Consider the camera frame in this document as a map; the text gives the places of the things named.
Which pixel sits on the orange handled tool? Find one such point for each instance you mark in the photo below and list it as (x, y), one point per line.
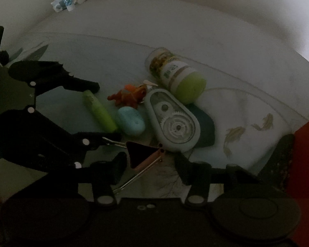
(142, 168)

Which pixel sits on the dark green round pad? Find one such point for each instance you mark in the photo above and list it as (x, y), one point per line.
(207, 127)

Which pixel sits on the orange toy figure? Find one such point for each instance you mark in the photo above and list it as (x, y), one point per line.
(130, 96)

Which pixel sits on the black binder clip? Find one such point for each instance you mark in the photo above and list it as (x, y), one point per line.
(137, 152)

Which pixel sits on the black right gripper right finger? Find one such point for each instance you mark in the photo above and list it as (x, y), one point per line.
(190, 173)

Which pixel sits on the green lidded snack jar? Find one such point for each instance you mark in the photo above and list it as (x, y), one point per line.
(178, 77)

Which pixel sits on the white blue tube package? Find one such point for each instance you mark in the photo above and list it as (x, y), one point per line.
(60, 5)

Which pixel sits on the green highlighter pen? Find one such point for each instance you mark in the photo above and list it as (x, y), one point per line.
(99, 112)

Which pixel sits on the red and white cardboard box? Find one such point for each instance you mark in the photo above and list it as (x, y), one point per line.
(298, 187)

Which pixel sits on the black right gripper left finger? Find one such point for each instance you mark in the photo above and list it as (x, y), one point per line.
(109, 172)

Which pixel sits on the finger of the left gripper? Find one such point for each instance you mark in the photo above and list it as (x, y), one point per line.
(44, 76)
(33, 141)

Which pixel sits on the grey correction tape dispenser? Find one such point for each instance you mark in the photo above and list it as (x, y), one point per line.
(175, 127)

